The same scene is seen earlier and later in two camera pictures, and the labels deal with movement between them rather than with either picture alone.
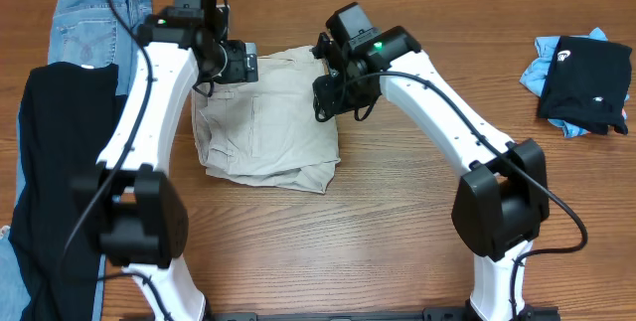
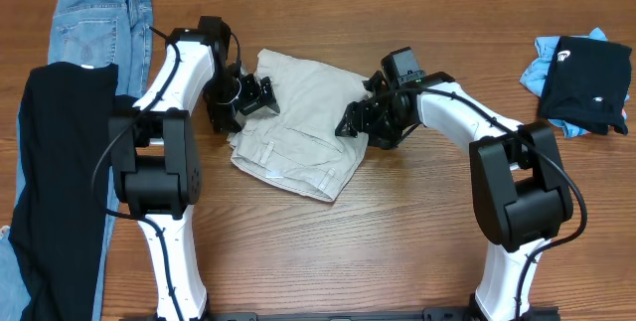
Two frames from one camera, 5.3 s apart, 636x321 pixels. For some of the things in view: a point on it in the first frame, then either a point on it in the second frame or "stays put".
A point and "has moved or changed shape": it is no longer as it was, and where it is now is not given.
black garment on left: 68,114 stays put
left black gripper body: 238,66 to 248,98
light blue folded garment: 536,78 stays put
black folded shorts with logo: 587,84 stays put
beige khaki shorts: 267,132 has moved or changed shape
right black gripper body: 344,93 to 383,125
